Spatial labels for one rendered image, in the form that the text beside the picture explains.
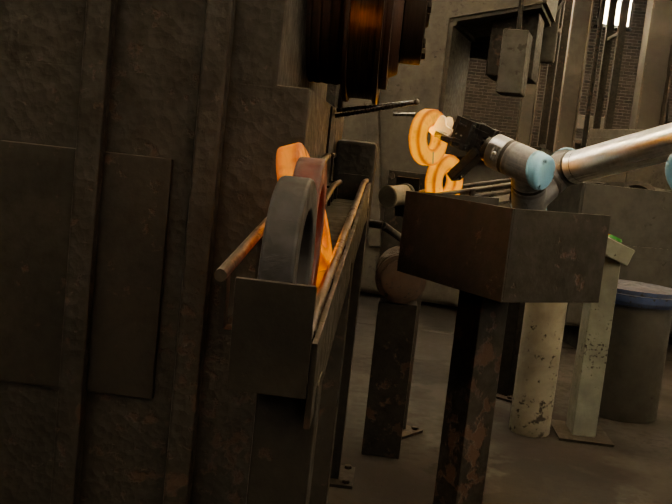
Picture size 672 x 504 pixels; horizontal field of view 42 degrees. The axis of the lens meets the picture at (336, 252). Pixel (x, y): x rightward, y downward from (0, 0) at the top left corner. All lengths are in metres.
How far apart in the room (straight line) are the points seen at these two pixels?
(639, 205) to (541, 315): 1.57
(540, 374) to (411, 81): 2.37
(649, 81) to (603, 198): 6.91
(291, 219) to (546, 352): 1.89
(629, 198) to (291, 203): 3.32
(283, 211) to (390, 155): 3.87
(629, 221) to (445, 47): 1.32
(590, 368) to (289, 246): 2.00
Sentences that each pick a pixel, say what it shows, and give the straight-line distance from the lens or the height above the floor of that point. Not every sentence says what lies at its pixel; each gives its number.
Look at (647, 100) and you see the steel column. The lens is 10.86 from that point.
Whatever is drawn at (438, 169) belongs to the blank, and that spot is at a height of 0.75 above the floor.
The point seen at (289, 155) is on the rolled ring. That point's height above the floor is 0.76.
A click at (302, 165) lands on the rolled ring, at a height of 0.75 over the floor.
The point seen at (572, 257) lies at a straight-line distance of 1.39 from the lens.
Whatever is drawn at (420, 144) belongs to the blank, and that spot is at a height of 0.81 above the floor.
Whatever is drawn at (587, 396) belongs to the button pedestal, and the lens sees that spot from 2.76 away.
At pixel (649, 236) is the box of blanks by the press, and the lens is 4.15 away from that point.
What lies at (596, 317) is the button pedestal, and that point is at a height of 0.37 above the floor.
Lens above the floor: 0.78
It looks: 7 degrees down
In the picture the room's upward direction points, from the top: 6 degrees clockwise
